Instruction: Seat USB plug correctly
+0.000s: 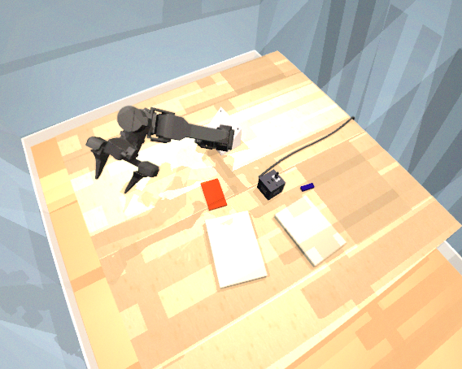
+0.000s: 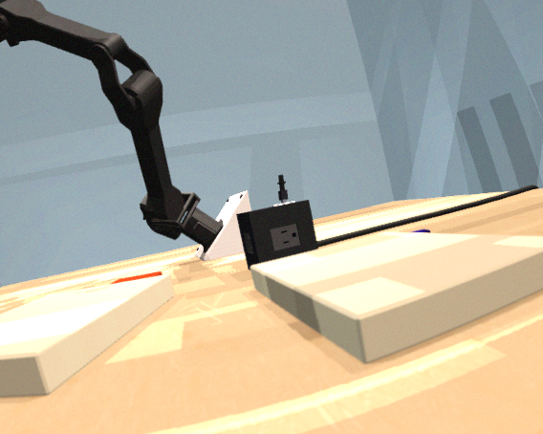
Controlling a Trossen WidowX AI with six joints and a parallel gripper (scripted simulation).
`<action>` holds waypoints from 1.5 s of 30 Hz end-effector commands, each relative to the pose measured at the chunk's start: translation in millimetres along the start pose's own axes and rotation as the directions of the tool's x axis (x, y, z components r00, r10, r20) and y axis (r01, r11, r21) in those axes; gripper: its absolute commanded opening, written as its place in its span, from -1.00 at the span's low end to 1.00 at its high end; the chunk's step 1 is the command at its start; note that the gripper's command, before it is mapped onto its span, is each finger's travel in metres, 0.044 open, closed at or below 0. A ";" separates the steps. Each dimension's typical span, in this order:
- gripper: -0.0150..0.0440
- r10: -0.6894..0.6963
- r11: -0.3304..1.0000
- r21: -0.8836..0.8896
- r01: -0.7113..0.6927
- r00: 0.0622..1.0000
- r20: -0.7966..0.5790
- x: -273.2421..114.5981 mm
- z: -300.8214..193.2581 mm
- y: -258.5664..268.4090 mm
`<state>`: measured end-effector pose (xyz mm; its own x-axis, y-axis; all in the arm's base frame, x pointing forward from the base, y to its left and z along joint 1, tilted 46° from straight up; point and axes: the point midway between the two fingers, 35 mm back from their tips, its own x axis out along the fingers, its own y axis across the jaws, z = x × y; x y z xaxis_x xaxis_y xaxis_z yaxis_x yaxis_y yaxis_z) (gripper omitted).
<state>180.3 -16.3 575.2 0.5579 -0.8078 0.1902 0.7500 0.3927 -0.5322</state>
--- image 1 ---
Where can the orange rectangular block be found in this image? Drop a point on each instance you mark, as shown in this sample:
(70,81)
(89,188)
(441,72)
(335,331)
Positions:
(213,194)

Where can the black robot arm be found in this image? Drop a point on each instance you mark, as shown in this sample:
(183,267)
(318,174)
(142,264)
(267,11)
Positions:
(166,126)

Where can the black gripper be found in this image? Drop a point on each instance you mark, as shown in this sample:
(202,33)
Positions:
(145,168)

